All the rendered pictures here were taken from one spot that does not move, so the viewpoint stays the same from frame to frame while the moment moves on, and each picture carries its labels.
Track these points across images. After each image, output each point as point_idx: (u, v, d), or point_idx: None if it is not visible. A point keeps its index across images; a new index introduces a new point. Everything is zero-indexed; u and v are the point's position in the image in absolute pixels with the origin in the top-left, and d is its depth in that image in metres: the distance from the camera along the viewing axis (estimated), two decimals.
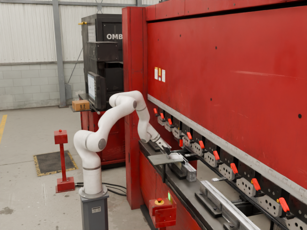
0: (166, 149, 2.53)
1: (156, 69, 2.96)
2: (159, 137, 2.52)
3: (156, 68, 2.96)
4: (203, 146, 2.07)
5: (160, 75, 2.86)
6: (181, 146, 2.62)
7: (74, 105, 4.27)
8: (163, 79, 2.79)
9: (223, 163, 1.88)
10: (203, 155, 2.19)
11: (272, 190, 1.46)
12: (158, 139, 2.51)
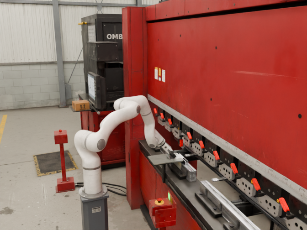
0: (172, 153, 2.54)
1: (156, 69, 2.96)
2: (165, 142, 2.53)
3: (156, 68, 2.96)
4: (203, 146, 2.07)
5: (160, 75, 2.86)
6: (181, 146, 2.62)
7: (74, 105, 4.27)
8: (163, 79, 2.79)
9: (223, 163, 1.88)
10: (203, 155, 2.19)
11: (272, 190, 1.46)
12: (164, 144, 2.52)
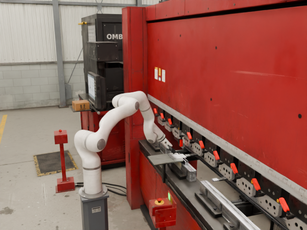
0: (172, 148, 2.53)
1: (156, 69, 2.96)
2: (165, 137, 2.52)
3: (156, 68, 2.96)
4: (203, 146, 2.07)
5: (160, 75, 2.86)
6: (181, 146, 2.62)
7: (74, 105, 4.27)
8: (163, 79, 2.79)
9: (223, 163, 1.88)
10: (203, 155, 2.19)
11: (272, 190, 1.46)
12: (164, 139, 2.51)
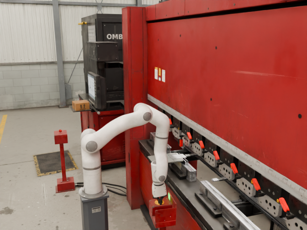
0: (163, 195, 2.22)
1: (156, 69, 2.96)
2: None
3: (156, 68, 2.96)
4: (203, 146, 2.07)
5: (160, 75, 2.86)
6: (181, 146, 2.62)
7: (74, 105, 4.27)
8: (163, 79, 2.79)
9: (223, 163, 1.88)
10: (203, 155, 2.19)
11: (272, 190, 1.46)
12: None
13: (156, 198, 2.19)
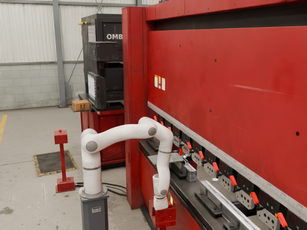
0: (165, 208, 2.25)
1: (156, 77, 2.98)
2: None
3: (156, 76, 2.98)
4: (202, 157, 2.09)
5: (160, 83, 2.88)
6: None
7: (74, 105, 4.27)
8: (163, 87, 2.81)
9: (222, 175, 1.90)
10: (203, 165, 2.21)
11: (271, 205, 1.48)
12: None
13: None
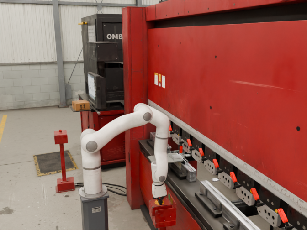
0: (163, 196, 2.22)
1: (156, 75, 2.98)
2: None
3: (156, 74, 2.97)
4: (202, 154, 2.09)
5: (160, 81, 2.88)
6: (181, 152, 2.63)
7: (74, 105, 4.27)
8: (163, 85, 2.80)
9: (222, 171, 1.89)
10: (203, 162, 2.20)
11: (271, 201, 1.48)
12: (163, 181, 2.19)
13: (156, 198, 2.19)
